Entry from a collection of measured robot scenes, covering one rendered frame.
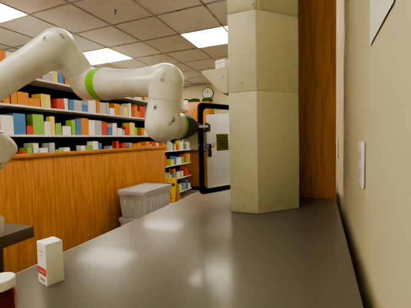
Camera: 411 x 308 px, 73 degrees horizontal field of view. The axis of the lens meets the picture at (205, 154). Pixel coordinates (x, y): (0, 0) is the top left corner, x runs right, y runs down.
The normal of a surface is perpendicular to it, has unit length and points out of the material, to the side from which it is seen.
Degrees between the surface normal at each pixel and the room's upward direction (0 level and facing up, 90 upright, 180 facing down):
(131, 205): 96
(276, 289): 0
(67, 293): 0
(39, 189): 90
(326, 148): 90
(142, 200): 96
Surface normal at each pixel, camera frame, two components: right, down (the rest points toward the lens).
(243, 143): -0.38, 0.06
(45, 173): 0.92, 0.00
